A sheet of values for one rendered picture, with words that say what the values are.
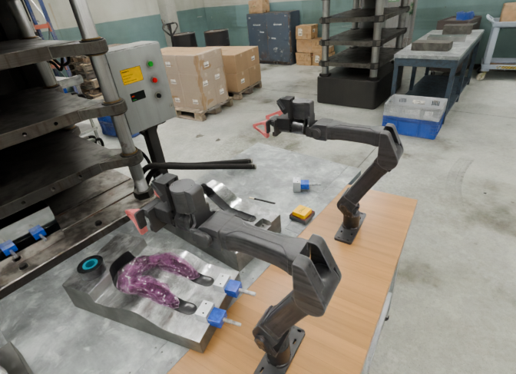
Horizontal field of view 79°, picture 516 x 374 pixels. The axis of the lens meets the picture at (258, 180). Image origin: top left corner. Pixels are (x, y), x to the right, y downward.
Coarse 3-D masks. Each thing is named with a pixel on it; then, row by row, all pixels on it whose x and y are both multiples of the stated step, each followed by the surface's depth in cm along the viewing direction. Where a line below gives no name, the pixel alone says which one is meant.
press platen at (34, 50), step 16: (0, 48) 128; (16, 48) 122; (32, 48) 117; (48, 48) 120; (64, 48) 121; (80, 48) 121; (96, 48) 123; (0, 64) 111; (16, 64) 114; (64, 64) 167
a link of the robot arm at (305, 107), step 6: (294, 102) 110; (300, 102) 109; (306, 102) 109; (312, 102) 110; (294, 108) 111; (300, 108) 110; (306, 108) 109; (312, 108) 110; (294, 114) 112; (300, 114) 111; (306, 114) 111; (312, 114) 112; (312, 120) 112; (306, 132) 111; (312, 132) 110; (318, 132) 108
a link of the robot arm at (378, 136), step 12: (324, 120) 112; (324, 132) 109; (336, 132) 107; (348, 132) 105; (360, 132) 103; (372, 132) 100; (384, 132) 97; (396, 132) 102; (372, 144) 102; (384, 144) 98; (384, 156) 100; (396, 156) 98; (384, 168) 102
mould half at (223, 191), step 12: (216, 180) 141; (216, 192) 135; (228, 192) 137; (216, 204) 131; (240, 204) 133; (252, 204) 132; (264, 216) 124; (276, 216) 123; (168, 228) 134; (276, 228) 125; (192, 240) 125; (216, 252) 116; (228, 252) 110; (228, 264) 114; (240, 264) 111
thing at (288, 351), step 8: (296, 328) 91; (288, 336) 89; (296, 336) 89; (288, 344) 81; (296, 344) 87; (280, 352) 79; (288, 352) 81; (264, 360) 84; (272, 360) 82; (280, 360) 81; (288, 360) 83; (256, 368) 83; (264, 368) 82; (272, 368) 82; (280, 368) 82
